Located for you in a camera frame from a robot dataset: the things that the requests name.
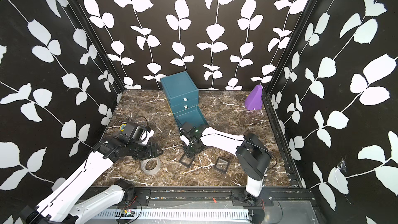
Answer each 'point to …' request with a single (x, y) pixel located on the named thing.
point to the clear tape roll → (151, 166)
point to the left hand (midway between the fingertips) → (160, 151)
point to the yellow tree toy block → (122, 127)
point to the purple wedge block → (253, 100)
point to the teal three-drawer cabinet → (181, 93)
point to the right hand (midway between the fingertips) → (188, 152)
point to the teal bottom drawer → (193, 115)
